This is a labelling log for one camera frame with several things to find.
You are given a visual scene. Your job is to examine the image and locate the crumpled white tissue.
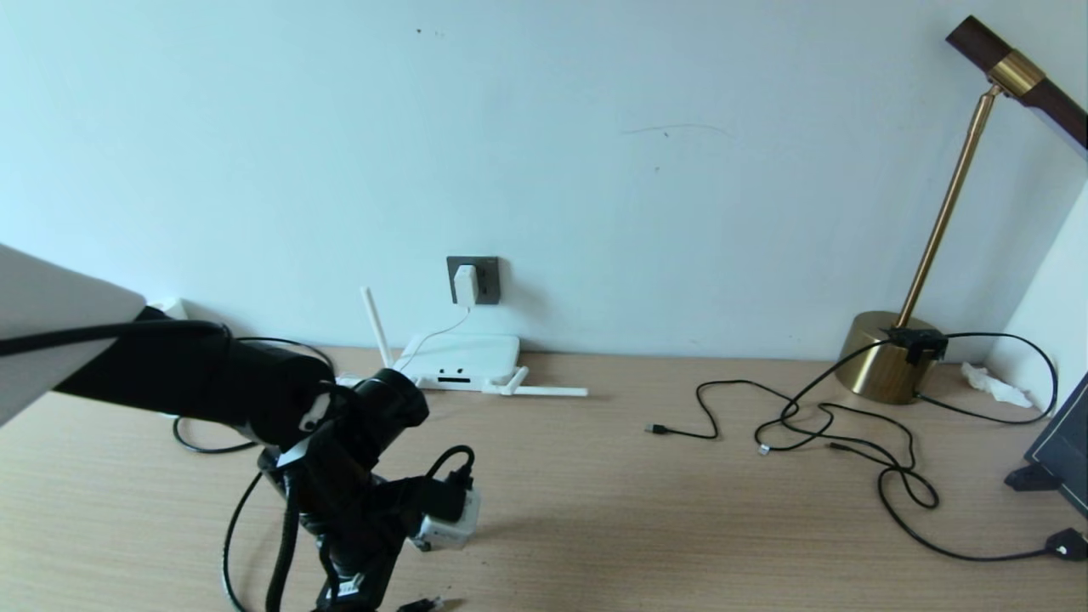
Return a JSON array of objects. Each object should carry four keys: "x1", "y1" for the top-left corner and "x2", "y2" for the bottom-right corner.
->
[{"x1": 962, "y1": 361, "x2": 1035, "y2": 407}]

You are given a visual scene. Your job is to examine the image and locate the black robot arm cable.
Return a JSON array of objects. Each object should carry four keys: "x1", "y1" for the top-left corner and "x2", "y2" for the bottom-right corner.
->
[{"x1": 0, "y1": 319, "x2": 341, "y2": 612}]

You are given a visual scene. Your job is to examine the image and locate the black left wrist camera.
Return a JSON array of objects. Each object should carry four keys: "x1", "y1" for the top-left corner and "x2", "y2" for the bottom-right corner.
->
[{"x1": 374, "y1": 445, "x2": 483, "y2": 553}]

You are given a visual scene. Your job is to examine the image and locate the black cable with silver tip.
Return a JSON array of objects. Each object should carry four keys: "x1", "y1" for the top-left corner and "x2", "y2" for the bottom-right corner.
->
[{"x1": 755, "y1": 336, "x2": 904, "y2": 456}]

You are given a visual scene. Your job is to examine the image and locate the black ethernet cable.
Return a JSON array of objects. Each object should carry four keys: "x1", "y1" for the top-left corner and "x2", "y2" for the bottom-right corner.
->
[{"x1": 173, "y1": 338, "x2": 445, "y2": 612}]

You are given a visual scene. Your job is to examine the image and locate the grey wall power socket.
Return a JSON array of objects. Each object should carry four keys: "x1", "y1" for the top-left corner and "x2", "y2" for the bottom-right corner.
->
[{"x1": 446, "y1": 255, "x2": 502, "y2": 306}]

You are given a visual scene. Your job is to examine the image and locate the brass desk lamp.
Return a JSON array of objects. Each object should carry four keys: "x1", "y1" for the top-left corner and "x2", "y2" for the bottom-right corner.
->
[{"x1": 835, "y1": 14, "x2": 1088, "y2": 405}]

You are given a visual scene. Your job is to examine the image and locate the white adapter cable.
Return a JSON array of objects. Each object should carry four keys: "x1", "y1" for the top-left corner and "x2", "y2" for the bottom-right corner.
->
[{"x1": 395, "y1": 303, "x2": 473, "y2": 375}]

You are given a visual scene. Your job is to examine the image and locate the black adapter block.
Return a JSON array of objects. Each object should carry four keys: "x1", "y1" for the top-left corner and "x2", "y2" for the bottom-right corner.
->
[{"x1": 884, "y1": 326, "x2": 951, "y2": 365}]

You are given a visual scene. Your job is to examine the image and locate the black usb cables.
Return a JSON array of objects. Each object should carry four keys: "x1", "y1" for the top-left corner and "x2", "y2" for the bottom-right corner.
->
[{"x1": 644, "y1": 380, "x2": 942, "y2": 511}]

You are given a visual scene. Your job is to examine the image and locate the white router with antennas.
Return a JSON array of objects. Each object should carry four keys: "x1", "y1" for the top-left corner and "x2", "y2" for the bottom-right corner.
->
[{"x1": 336, "y1": 286, "x2": 589, "y2": 398}]

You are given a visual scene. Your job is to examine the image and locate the black lamp power cable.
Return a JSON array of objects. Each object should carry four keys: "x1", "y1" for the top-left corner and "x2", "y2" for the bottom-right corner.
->
[{"x1": 915, "y1": 331, "x2": 1061, "y2": 426}]

